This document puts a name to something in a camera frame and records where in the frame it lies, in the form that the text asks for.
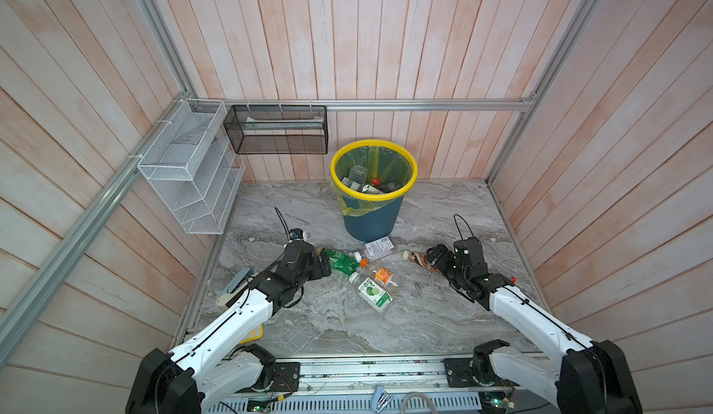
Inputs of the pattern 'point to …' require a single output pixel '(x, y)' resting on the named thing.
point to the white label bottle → (369, 189)
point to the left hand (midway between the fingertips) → (316, 265)
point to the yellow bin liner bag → (385, 164)
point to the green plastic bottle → (345, 262)
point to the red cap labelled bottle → (375, 181)
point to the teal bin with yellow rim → (373, 218)
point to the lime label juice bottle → (373, 295)
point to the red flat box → (513, 279)
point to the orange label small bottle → (382, 277)
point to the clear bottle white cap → (357, 175)
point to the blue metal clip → (381, 399)
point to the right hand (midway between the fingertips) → (435, 256)
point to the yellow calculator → (253, 335)
